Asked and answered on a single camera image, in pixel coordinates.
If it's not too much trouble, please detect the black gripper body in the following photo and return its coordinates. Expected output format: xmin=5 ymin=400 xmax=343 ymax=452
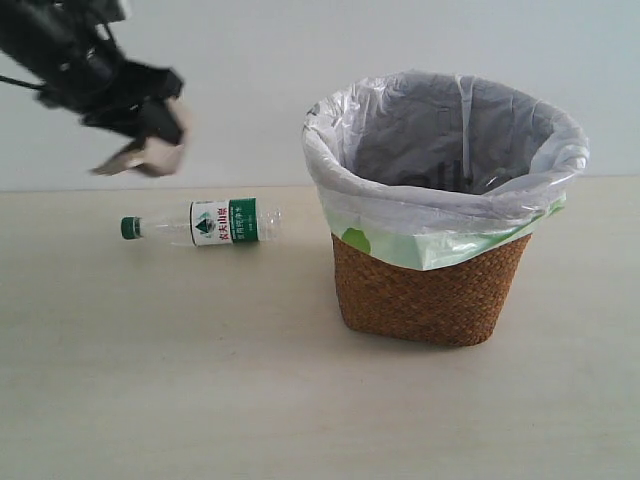
xmin=37 ymin=42 xmax=145 ymax=113

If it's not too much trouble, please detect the grey cardboard egg carton piece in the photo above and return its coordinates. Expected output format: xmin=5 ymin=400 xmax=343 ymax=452
xmin=90 ymin=98 xmax=194 ymax=178

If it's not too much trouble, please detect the green label water bottle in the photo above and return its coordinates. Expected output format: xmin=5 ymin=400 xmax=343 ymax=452
xmin=120 ymin=197 xmax=282 ymax=248

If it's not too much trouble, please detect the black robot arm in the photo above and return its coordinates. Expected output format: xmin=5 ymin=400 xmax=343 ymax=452
xmin=1 ymin=0 xmax=185 ymax=145

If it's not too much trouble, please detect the white plastic bin liner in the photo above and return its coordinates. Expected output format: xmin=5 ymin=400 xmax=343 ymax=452
xmin=301 ymin=71 xmax=590 ymax=271

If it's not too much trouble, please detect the brown woven wicker bin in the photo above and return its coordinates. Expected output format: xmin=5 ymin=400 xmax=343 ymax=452
xmin=331 ymin=235 xmax=531 ymax=347

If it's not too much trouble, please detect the black cable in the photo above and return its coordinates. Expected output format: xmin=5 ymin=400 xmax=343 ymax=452
xmin=0 ymin=74 xmax=44 ymax=92

